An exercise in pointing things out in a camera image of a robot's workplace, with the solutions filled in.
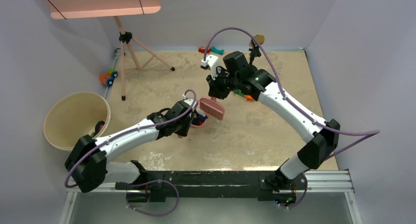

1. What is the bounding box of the teal curved toy piece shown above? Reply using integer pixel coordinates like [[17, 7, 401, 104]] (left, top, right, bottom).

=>
[[210, 46, 225, 55]]

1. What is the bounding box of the pink music stand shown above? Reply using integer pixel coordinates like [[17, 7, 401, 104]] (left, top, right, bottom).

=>
[[37, 0, 176, 101]]

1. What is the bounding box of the black stand gold microphone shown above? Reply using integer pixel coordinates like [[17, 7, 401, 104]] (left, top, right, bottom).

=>
[[249, 34, 265, 65]]

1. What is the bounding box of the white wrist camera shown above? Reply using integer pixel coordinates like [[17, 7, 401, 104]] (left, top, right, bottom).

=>
[[182, 98, 199, 112], [200, 55, 223, 83]]

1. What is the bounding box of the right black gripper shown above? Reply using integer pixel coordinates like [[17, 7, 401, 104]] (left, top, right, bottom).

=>
[[207, 67, 240, 100]]

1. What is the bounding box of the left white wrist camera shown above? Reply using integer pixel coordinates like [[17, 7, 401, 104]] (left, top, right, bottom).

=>
[[182, 98, 199, 112]]

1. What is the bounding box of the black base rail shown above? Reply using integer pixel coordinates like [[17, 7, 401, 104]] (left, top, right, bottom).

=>
[[115, 171, 306, 204]]

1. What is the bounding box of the beige round bucket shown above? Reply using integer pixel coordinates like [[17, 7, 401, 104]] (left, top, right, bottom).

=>
[[43, 92, 111, 151]]

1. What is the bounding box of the red toy block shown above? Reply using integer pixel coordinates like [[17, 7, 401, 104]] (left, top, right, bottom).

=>
[[198, 47, 211, 53]]

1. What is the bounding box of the green toy brick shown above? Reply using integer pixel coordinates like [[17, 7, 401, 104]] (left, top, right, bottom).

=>
[[234, 90, 245, 97]]

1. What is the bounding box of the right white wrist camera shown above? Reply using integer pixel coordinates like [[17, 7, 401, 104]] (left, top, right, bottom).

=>
[[200, 55, 223, 83]]

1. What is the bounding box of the pink hand brush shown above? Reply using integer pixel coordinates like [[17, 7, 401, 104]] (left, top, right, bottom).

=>
[[199, 97, 225, 121]]

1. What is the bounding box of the orange horseshoe toy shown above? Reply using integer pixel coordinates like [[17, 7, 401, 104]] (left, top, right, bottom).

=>
[[244, 95, 255, 101]]

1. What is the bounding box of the pink dustpan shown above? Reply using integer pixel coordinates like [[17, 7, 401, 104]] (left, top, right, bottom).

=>
[[175, 111, 208, 138]]

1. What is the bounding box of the orange blue toy car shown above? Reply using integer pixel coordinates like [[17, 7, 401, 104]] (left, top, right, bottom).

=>
[[100, 69, 118, 87]]

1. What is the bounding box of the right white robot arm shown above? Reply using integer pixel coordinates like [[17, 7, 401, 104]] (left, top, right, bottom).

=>
[[201, 51, 340, 188]]

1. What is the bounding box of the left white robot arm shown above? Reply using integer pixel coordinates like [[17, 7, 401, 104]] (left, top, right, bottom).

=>
[[64, 98, 198, 193]]

